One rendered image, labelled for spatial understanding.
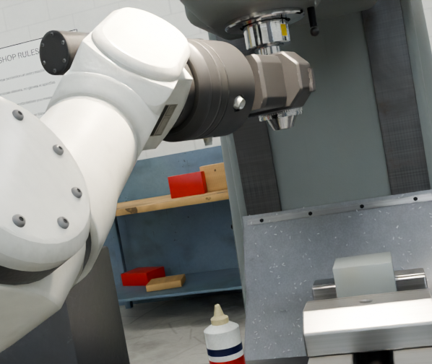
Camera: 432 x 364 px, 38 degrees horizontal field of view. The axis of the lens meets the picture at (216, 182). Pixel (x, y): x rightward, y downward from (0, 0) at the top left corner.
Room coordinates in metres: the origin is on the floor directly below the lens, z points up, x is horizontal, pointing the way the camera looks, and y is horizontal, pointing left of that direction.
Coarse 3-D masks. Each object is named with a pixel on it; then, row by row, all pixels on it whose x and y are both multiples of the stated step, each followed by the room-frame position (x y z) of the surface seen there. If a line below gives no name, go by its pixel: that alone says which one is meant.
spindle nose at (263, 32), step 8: (248, 24) 0.66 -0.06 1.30; (256, 24) 0.66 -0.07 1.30; (264, 24) 0.66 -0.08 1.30; (272, 24) 0.66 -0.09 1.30; (248, 32) 0.67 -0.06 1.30; (256, 32) 0.66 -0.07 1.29; (264, 32) 0.66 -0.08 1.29; (272, 32) 0.66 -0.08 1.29; (280, 32) 0.66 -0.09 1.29; (288, 32) 0.67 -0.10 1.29; (248, 40) 0.67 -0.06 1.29; (256, 40) 0.66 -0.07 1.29; (264, 40) 0.66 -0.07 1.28; (272, 40) 0.66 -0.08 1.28; (280, 40) 0.66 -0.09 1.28; (288, 40) 0.67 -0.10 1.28; (248, 48) 0.67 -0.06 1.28
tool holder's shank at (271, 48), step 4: (272, 44) 0.66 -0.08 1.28; (276, 44) 0.66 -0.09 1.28; (280, 44) 0.67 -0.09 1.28; (256, 48) 0.67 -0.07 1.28; (260, 48) 0.67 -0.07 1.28; (264, 48) 0.67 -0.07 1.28; (268, 48) 0.67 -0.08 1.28; (272, 48) 0.67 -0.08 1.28; (276, 48) 0.67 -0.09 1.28; (260, 52) 0.67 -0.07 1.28; (264, 52) 0.67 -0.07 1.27; (268, 52) 0.67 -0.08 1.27; (272, 52) 0.67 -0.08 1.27; (276, 52) 0.67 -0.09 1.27
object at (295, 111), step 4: (296, 108) 0.66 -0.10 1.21; (300, 108) 0.67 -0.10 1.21; (280, 112) 0.66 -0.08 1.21; (284, 112) 0.66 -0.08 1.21; (288, 112) 0.66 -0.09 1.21; (292, 112) 0.66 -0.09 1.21; (296, 112) 0.66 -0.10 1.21; (300, 112) 0.66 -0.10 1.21; (260, 116) 0.67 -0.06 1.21; (264, 116) 0.66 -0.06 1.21; (268, 116) 0.66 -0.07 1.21; (272, 116) 0.66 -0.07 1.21; (276, 116) 0.66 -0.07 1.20; (280, 116) 0.66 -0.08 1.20; (284, 116) 0.66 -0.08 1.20; (260, 120) 0.67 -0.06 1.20; (264, 120) 0.67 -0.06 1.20
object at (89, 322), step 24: (96, 264) 0.75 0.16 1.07; (72, 288) 0.69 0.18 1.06; (96, 288) 0.74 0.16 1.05; (72, 312) 0.68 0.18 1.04; (96, 312) 0.73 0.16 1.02; (120, 312) 0.79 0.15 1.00; (24, 336) 0.69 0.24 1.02; (48, 336) 0.68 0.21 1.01; (72, 336) 0.68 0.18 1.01; (96, 336) 0.72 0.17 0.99; (120, 336) 0.77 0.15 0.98; (0, 360) 0.70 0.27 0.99; (24, 360) 0.69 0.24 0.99; (48, 360) 0.68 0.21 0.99; (72, 360) 0.68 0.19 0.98; (96, 360) 0.71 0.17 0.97; (120, 360) 0.76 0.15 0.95
